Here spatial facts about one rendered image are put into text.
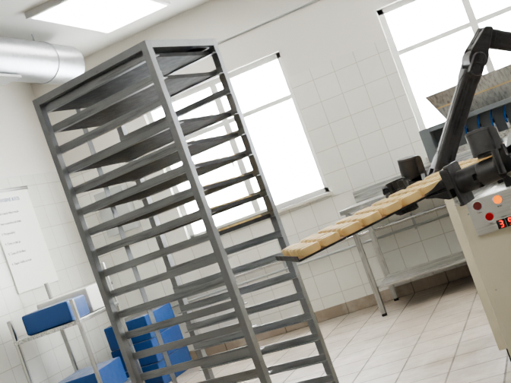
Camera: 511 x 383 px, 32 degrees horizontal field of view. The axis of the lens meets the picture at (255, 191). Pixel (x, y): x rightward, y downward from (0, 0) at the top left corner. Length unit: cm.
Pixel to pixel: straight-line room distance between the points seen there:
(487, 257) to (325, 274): 430
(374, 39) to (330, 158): 107
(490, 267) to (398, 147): 405
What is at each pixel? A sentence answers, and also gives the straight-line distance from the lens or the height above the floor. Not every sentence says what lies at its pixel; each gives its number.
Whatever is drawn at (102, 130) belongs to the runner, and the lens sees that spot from 355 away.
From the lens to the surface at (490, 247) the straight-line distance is 352.
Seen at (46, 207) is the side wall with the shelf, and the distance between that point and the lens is 815.
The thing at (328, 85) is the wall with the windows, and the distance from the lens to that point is 760.
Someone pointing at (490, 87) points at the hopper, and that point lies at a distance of 421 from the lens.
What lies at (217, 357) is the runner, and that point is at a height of 60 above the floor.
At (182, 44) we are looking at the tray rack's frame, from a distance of 353.
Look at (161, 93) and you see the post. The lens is 331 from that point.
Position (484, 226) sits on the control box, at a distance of 348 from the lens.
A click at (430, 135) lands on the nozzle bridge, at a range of 422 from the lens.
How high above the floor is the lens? 106
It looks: 2 degrees up
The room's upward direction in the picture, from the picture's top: 20 degrees counter-clockwise
